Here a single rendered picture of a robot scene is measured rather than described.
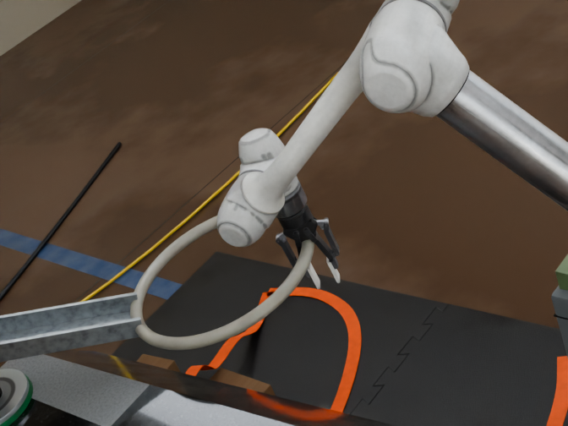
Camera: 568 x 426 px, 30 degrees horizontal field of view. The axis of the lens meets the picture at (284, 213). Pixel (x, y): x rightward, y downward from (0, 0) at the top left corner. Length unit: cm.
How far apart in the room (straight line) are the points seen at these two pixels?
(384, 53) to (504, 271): 202
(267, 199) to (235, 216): 8
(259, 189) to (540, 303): 160
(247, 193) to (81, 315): 64
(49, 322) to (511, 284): 168
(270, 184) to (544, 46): 304
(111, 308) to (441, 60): 115
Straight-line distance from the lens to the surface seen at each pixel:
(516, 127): 192
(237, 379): 356
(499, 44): 518
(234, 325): 235
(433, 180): 431
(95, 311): 264
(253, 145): 230
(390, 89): 181
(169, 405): 242
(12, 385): 271
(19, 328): 266
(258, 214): 220
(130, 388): 253
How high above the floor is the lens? 230
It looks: 31 degrees down
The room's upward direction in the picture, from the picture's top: 23 degrees counter-clockwise
